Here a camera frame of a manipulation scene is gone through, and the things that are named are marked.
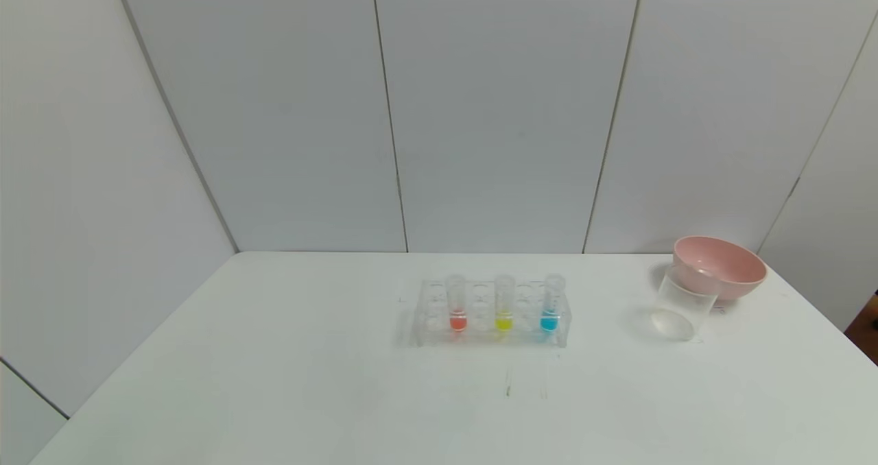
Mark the clear plastic cup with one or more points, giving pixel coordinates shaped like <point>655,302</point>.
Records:
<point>679,314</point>

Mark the test tube with yellow pigment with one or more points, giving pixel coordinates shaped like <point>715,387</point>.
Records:
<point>503,323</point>

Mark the clear plastic test tube rack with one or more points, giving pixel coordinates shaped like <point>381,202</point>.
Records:
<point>480,335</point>

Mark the pink bowl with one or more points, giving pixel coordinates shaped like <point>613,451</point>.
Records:
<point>734,276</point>

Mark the test tube with blue pigment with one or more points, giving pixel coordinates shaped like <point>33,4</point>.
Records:
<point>549,324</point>

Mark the test tube with red pigment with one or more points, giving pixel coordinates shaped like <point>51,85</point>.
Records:
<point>457,322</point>

